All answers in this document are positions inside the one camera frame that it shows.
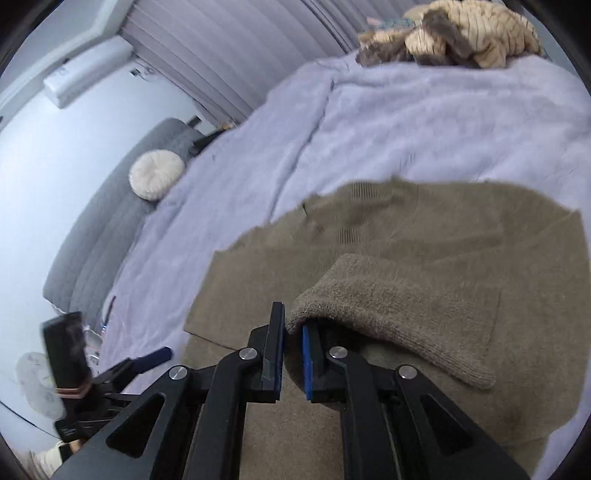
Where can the cream knitted object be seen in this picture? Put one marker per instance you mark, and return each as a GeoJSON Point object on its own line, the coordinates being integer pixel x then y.
{"type": "Point", "coordinates": [48, 461]}

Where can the brown fuzzy garment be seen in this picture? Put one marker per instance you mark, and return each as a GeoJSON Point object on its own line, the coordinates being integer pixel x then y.
{"type": "Point", "coordinates": [388, 50]}

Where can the white marbled round object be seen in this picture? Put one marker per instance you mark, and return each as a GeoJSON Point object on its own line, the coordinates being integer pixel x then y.
{"type": "Point", "coordinates": [37, 387]}

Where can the grey quilted headboard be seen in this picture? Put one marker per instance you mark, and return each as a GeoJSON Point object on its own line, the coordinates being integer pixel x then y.
{"type": "Point", "coordinates": [92, 249]}

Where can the grey pleated curtain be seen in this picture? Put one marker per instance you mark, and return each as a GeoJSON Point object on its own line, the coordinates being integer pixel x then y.
{"type": "Point", "coordinates": [207, 46]}

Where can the black object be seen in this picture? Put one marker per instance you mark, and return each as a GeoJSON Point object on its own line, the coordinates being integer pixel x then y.
{"type": "Point", "coordinates": [207, 141]}

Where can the round cream cushion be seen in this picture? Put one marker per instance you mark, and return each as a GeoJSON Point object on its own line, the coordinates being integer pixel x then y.
{"type": "Point", "coordinates": [156, 175]}

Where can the olive brown knit sweater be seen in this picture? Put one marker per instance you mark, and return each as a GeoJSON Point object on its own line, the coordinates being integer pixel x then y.
{"type": "Point", "coordinates": [415, 240]}

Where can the lavender fuzzy blanket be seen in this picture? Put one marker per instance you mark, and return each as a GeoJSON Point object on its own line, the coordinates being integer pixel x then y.
{"type": "Point", "coordinates": [369, 115]}

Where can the beige striped knit garment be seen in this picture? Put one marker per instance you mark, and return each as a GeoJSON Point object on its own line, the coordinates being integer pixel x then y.
{"type": "Point", "coordinates": [480, 27]}

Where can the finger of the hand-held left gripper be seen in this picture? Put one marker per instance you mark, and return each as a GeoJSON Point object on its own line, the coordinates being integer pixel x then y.
{"type": "Point", "coordinates": [131, 397]}
{"type": "Point", "coordinates": [152, 357]}

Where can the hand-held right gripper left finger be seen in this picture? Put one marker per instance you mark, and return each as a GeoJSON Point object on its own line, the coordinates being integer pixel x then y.
{"type": "Point", "coordinates": [273, 350]}

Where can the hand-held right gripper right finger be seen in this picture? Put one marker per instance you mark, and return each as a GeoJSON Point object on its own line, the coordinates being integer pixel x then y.
{"type": "Point", "coordinates": [308, 364]}

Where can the white air conditioner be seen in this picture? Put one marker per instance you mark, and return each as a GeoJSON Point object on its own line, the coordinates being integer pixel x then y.
{"type": "Point", "coordinates": [87, 69]}

